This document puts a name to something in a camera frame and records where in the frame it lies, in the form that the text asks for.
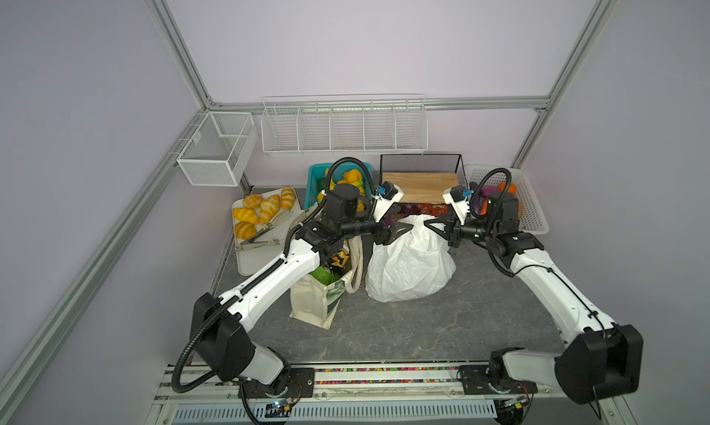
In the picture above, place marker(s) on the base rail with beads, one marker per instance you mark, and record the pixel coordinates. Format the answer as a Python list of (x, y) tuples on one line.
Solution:
[(385, 393)]

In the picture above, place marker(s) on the green snack bag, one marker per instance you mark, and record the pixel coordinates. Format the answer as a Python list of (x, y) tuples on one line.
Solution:
[(325, 276)]

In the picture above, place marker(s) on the croissant bread top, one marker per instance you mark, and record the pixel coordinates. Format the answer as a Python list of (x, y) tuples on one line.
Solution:
[(252, 201)]

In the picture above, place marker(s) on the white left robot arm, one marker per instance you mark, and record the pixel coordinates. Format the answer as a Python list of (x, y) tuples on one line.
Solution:
[(219, 344)]

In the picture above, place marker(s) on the yellow black chips bag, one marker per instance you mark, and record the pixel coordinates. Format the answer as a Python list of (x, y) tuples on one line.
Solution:
[(338, 262)]

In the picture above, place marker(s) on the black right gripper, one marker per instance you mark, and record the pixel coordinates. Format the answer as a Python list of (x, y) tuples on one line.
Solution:
[(451, 231)]

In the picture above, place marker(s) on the orange fruit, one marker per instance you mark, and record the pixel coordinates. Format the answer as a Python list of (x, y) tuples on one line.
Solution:
[(353, 176)]

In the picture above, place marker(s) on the metal tongs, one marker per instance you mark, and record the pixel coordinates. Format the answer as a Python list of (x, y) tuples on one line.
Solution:
[(271, 234)]

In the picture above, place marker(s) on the white plastic grocery bag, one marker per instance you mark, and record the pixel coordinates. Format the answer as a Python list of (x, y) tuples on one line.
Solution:
[(415, 266)]

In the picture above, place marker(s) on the white wire wall rack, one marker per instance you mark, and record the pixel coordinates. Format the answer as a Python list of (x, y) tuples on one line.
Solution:
[(340, 123)]

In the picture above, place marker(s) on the orange pumpkin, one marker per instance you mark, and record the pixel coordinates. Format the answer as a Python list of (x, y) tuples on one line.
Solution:
[(509, 188)]

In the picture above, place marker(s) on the red chips bag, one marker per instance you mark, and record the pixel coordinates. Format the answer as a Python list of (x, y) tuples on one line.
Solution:
[(435, 210)]

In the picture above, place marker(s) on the croissant bread left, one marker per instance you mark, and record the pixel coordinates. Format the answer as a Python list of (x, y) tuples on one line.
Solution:
[(246, 215)]

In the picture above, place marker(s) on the striped bread loaf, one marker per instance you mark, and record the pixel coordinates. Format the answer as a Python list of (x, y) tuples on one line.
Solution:
[(269, 208)]

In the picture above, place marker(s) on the striped bread right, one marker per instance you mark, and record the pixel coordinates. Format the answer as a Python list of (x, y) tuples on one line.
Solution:
[(287, 198)]

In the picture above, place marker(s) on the black mesh wooden shelf rack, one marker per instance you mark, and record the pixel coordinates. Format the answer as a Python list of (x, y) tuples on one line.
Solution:
[(423, 177)]

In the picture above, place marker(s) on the white plastic vegetable basket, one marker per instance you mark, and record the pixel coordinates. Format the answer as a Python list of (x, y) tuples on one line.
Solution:
[(532, 218)]

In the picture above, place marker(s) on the beige canvas tote bag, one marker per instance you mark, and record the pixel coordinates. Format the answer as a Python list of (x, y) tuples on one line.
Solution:
[(317, 305)]

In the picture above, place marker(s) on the croissant bread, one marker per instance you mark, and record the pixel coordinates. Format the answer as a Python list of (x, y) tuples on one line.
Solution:
[(246, 215), (252, 201), (245, 231)]

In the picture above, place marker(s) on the purple onion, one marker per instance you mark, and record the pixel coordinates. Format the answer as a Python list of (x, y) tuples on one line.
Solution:
[(487, 190)]

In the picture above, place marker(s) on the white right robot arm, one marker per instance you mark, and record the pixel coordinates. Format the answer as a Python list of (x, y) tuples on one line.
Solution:
[(601, 358)]

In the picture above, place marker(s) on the purple snack bag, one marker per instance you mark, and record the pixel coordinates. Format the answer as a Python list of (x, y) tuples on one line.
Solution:
[(408, 209)]

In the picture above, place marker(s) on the teal plastic fruit basket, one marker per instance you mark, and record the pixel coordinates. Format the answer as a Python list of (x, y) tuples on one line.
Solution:
[(318, 175)]

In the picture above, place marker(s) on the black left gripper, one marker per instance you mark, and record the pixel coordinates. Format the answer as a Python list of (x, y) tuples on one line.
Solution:
[(385, 235)]

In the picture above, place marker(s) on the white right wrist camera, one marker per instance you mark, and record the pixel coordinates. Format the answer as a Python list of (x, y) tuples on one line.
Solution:
[(458, 198)]

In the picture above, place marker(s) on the white mesh wall box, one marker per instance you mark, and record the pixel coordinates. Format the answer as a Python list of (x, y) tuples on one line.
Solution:
[(219, 150)]

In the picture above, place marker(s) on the white bread tray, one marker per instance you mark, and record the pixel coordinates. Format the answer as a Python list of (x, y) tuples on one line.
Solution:
[(252, 260)]

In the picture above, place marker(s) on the croissant bread bottom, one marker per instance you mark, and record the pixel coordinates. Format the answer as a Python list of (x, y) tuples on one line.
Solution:
[(245, 231)]

